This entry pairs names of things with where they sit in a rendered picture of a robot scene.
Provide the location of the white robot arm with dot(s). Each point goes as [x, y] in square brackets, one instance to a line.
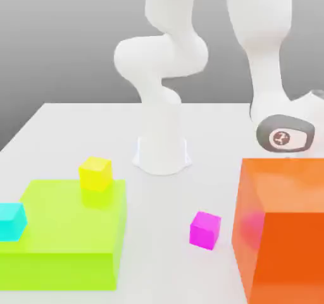
[162, 56]

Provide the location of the small yellow cube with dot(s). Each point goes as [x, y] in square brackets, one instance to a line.
[95, 175]

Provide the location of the small magenta cube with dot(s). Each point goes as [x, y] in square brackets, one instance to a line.
[203, 230]

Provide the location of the small cyan cube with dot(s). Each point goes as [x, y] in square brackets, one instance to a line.
[10, 220]

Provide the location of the large lime green box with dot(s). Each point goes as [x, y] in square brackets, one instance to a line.
[68, 233]

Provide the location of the large orange box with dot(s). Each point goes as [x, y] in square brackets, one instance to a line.
[288, 233]

